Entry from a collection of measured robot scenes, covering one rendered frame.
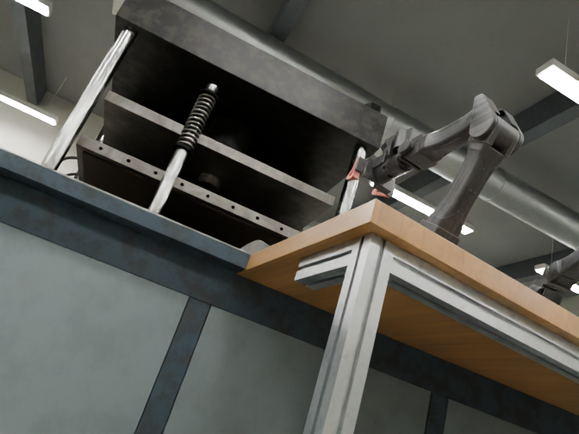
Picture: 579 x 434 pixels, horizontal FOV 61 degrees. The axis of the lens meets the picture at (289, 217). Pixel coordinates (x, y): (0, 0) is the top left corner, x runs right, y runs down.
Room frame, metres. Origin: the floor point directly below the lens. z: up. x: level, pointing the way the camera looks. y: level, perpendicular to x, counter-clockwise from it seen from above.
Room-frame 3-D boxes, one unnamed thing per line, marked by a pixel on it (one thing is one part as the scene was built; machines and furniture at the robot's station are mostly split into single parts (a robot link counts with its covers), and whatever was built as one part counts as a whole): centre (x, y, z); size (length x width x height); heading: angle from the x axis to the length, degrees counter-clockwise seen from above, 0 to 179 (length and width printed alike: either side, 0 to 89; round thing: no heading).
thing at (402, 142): (1.07, -0.25, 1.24); 0.12 x 0.09 x 0.12; 22
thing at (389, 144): (1.16, -0.21, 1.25); 0.07 x 0.06 x 0.11; 112
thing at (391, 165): (1.11, -0.24, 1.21); 0.07 x 0.06 x 0.07; 22
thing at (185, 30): (2.18, 0.43, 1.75); 1.30 x 0.84 x 0.61; 104
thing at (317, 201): (2.23, 0.44, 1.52); 1.10 x 0.70 x 0.05; 104
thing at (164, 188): (1.81, 0.51, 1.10); 0.05 x 0.05 x 1.30
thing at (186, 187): (2.22, 0.44, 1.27); 1.10 x 0.74 x 0.05; 104
